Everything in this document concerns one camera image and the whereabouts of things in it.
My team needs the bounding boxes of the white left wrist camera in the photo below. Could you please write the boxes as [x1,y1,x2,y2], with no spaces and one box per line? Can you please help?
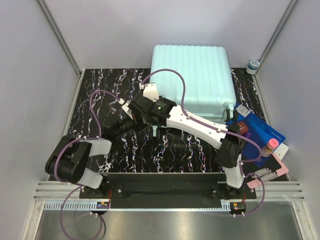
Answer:
[118,98,133,119]

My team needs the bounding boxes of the blue white jar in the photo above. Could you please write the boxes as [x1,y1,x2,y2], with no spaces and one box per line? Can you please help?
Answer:
[246,59,260,75]

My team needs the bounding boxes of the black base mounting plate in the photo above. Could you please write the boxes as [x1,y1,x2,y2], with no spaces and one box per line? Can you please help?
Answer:
[79,173,257,211]

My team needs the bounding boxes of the black purple small device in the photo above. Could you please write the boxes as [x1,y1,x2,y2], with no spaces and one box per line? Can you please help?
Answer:
[243,132,251,140]

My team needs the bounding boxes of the red brown travel adapter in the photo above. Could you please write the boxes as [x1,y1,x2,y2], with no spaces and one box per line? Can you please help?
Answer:
[236,121,249,135]

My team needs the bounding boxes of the mint green suitcase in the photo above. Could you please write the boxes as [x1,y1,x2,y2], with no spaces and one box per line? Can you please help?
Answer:
[149,44,237,123]

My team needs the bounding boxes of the pink cap small bottle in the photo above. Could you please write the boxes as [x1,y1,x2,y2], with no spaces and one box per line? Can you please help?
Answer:
[261,138,279,158]

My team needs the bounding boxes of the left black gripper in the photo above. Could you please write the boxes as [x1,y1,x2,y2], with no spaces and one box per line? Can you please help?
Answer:
[114,112,148,138]

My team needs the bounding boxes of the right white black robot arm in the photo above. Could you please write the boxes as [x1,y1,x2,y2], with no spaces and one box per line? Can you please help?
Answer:
[128,93,246,199]

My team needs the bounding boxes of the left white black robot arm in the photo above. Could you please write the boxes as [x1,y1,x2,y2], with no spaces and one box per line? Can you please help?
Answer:
[44,116,147,198]

